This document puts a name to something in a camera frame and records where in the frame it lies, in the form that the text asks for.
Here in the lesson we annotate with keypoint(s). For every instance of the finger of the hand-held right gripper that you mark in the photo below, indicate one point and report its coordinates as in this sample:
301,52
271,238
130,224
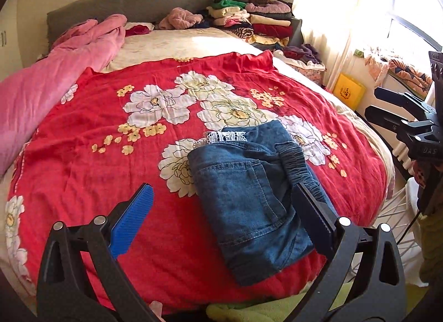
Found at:
389,94
387,117

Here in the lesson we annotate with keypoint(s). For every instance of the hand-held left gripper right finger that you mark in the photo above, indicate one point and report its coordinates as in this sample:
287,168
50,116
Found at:
315,220

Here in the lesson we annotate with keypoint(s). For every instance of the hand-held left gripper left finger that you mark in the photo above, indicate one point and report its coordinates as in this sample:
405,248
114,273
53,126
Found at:
133,216

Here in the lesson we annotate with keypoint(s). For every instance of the blue denim pants lace trim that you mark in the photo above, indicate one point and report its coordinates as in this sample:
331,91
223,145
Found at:
242,204

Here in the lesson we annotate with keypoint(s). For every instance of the floral cloth on windowsill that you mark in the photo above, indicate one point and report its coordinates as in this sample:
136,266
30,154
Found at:
401,69

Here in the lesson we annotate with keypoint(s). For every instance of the white radiator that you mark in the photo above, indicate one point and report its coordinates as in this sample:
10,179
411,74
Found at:
403,152

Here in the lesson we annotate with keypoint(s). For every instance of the yellow box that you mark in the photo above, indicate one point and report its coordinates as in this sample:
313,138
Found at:
349,90

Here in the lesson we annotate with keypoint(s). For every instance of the red floral blanket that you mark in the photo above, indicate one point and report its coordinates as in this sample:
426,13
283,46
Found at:
103,176

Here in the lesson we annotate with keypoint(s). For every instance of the small green box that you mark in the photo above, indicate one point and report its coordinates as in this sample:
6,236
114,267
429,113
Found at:
358,53

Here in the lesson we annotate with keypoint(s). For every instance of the floral laundry basket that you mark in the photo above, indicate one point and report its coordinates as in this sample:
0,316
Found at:
311,72

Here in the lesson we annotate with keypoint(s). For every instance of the white chair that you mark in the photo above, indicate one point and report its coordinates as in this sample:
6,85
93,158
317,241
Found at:
413,239

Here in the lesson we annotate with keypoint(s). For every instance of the purple clothes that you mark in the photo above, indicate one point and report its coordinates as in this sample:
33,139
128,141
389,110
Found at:
303,52

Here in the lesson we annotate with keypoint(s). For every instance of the white curtain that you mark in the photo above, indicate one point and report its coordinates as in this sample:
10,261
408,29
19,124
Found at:
332,14

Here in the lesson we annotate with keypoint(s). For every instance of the person's green clothing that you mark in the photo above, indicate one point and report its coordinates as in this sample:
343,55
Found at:
263,310

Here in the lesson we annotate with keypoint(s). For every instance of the stack of folded clothes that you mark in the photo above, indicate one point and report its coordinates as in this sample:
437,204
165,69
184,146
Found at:
263,21

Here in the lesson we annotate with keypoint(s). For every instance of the pink blanket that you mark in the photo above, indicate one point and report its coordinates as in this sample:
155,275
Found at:
41,90

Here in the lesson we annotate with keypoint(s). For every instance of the dark red cloth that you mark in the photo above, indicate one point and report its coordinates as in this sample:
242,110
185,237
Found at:
138,29

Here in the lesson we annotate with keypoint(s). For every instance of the pink fluffy cloth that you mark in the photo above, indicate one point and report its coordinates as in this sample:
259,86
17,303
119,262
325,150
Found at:
180,19

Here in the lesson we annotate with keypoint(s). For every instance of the cream wardrobe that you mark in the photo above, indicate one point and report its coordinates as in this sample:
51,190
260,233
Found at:
8,45

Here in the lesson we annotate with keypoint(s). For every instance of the grey upholstered headboard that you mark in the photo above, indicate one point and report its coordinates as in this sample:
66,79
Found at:
138,0

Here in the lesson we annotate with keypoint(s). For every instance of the dark window frame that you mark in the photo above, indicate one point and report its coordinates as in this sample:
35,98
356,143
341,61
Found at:
415,7

